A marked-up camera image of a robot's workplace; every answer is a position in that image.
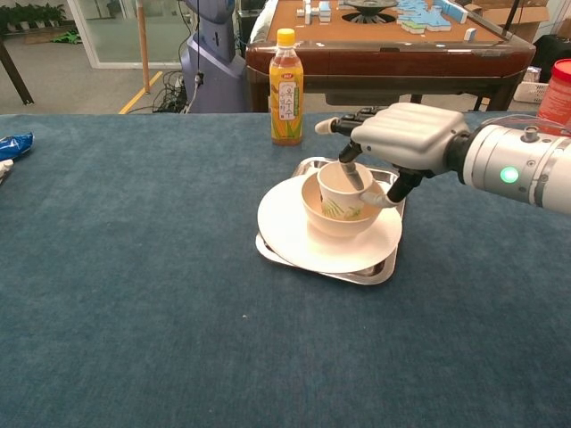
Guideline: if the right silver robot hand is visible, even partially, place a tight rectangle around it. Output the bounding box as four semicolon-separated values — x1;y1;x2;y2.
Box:
314;102;470;209

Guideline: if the white leaf-print paper cup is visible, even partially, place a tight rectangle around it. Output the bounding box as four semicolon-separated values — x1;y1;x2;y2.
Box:
316;160;375;222

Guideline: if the purple robot base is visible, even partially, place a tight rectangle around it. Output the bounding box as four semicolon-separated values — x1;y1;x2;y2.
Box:
179;0;248;114

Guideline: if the cream ceramic bowl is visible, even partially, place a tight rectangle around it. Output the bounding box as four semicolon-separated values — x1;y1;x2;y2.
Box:
301;171;385;238

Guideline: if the brown mahjong table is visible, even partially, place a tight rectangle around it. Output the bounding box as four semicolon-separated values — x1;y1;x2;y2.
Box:
244;0;537;113

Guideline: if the white plastic basket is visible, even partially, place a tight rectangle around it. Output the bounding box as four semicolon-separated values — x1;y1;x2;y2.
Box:
512;81;550;105

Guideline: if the yellow corn tea bottle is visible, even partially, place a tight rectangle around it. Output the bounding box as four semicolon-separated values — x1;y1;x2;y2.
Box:
269;28;305;147

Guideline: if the black mahjong table dial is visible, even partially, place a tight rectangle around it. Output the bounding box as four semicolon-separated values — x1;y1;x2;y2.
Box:
342;0;400;24

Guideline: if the stainless steel tray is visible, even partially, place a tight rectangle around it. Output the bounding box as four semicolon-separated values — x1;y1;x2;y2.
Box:
254;156;410;286

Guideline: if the red plastic jar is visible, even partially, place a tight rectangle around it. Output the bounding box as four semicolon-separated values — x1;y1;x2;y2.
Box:
537;58;571;130

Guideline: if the white round plate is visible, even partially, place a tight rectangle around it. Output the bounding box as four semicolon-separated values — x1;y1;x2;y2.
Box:
257;174;403;275

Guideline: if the cardboard box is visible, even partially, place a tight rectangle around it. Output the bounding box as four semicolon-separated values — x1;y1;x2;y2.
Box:
463;0;551;44

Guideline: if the black bag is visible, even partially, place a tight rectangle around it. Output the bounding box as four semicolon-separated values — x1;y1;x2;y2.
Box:
532;34;571;84

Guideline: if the wooden pole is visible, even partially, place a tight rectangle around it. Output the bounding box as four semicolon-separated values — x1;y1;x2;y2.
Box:
136;0;152;95

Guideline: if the blue velvet tablecloth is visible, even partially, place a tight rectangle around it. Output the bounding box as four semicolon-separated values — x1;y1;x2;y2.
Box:
0;111;571;428

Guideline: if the green floor object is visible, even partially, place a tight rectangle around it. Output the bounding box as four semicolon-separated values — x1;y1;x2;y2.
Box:
50;29;83;45

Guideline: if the row of potted plants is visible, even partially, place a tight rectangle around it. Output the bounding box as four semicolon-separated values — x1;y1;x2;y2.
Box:
0;3;68;33

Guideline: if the blue snack bag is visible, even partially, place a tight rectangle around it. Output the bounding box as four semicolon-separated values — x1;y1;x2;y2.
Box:
0;132;36;162

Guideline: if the black table leg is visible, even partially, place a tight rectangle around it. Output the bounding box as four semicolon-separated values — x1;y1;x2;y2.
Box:
0;37;36;107

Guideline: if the tangle of floor cables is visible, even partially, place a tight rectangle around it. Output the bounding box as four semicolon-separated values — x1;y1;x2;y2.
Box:
152;70;188;114

